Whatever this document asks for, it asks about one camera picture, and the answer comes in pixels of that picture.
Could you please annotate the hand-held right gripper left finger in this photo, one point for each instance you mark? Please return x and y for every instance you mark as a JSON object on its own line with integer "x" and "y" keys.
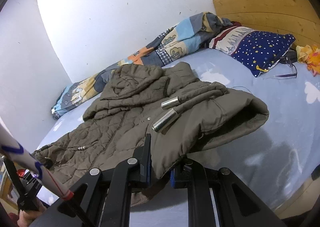
{"x": 149, "y": 167}

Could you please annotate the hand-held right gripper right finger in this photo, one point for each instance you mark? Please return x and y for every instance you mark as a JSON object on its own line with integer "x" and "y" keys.
{"x": 172, "y": 179}

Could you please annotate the olive brown hooded jacket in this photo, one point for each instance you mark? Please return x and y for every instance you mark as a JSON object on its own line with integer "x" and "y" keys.
{"x": 125, "y": 129}

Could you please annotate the person's left hand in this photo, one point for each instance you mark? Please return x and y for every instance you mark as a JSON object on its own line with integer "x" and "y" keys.
{"x": 26, "y": 219}

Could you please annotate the yellow wooden furniture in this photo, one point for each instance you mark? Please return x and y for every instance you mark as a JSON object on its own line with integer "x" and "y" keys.
{"x": 5, "y": 184}

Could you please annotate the light blue bed sheet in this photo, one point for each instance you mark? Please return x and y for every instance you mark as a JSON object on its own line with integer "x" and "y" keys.
{"x": 275, "y": 117}

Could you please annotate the patchwork printed quilt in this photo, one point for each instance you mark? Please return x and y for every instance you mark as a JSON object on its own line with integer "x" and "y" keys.
{"x": 175, "y": 39}

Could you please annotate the eyeglasses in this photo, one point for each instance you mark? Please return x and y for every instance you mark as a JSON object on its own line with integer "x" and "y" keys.
{"x": 287, "y": 75}

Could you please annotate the star printed blue pillow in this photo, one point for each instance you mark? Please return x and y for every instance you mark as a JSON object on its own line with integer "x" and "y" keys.
{"x": 262, "y": 47}

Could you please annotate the dark cloth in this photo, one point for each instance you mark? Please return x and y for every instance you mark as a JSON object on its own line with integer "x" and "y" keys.
{"x": 291, "y": 56}

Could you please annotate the yellow orange cloth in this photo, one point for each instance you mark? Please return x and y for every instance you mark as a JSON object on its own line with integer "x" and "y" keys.
{"x": 312, "y": 59}

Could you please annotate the wooden headboard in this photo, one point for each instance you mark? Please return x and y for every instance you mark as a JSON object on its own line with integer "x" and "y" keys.
{"x": 262, "y": 4}

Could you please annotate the wooden bed frame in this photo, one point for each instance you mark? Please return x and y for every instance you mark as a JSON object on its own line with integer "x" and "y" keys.
{"x": 297, "y": 199}

